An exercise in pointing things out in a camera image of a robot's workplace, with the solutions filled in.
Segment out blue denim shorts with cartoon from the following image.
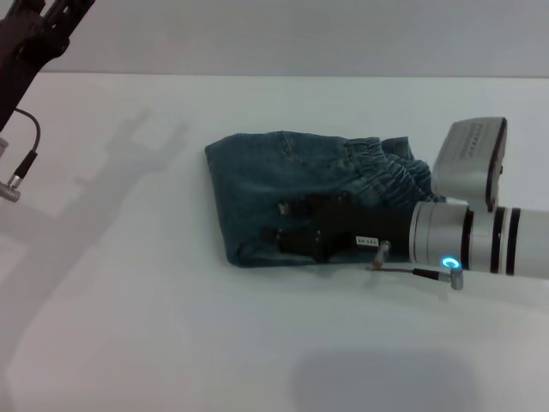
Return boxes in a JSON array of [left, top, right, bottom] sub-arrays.
[[203, 130, 449, 270]]

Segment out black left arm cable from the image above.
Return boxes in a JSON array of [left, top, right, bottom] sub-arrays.
[[0, 107, 42, 203]]

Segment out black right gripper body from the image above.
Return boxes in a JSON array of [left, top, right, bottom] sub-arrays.
[[311, 195, 415, 264]]

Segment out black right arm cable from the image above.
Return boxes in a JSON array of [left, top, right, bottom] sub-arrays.
[[365, 239, 468, 285]]

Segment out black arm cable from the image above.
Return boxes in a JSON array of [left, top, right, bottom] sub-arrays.
[[365, 239, 468, 285], [0, 107, 42, 203]]

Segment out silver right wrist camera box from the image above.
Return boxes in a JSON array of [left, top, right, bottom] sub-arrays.
[[430, 114, 510, 214]]

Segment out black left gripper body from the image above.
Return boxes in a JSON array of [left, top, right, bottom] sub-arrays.
[[0, 14, 72, 130]]

